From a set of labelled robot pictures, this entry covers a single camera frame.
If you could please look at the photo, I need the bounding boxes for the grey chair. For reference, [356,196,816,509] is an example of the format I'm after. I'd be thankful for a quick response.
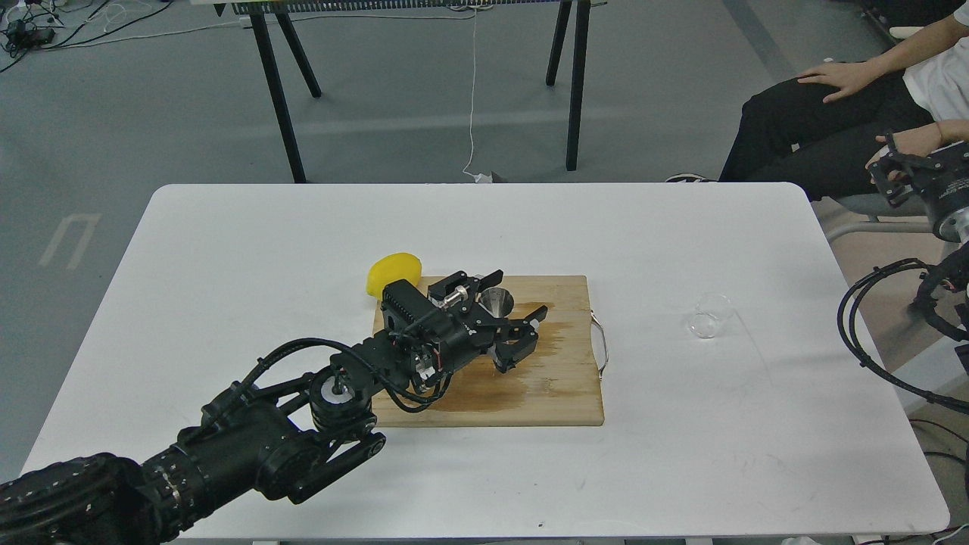
[824,194,932,243]

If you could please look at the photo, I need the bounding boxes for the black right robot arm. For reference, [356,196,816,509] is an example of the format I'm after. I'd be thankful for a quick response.
[837,133,968,415]

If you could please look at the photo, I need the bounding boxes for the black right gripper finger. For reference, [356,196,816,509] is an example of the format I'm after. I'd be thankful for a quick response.
[868,133,928,208]

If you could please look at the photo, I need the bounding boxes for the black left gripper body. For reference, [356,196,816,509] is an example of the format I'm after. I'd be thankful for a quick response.
[382,280,484,379]

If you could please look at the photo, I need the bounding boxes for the clear glass cup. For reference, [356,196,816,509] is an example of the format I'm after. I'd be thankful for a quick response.
[687,292,735,339]

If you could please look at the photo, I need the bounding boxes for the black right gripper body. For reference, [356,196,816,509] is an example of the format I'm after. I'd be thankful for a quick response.
[911,144,968,244]

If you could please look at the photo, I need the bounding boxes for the black trestle table legs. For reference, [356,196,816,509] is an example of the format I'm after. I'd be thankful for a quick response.
[213,0,608,184]

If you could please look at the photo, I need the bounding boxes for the wooden cutting board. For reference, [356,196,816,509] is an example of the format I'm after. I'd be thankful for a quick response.
[372,276,603,428]

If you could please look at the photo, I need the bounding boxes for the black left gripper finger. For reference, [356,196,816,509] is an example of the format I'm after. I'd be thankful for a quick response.
[474,306,548,375]
[427,269,504,313]

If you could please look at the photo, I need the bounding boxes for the black cable bundle on floor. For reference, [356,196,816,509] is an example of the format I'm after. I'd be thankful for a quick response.
[0,0,175,73]

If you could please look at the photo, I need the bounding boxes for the steel jigger measuring cup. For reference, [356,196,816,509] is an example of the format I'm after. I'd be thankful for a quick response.
[476,286,515,323]

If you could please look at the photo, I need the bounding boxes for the seated person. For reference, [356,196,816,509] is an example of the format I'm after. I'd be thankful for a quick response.
[665,8,969,201]

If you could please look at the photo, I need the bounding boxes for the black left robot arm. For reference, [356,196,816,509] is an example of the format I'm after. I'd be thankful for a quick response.
[2,270,548,544]

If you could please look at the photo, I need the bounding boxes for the yellow lemon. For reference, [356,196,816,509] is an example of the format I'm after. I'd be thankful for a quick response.
[366,252,422,301]

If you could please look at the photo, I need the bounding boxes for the white power cable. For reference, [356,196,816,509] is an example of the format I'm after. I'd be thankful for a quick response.
[462,8,493,184]

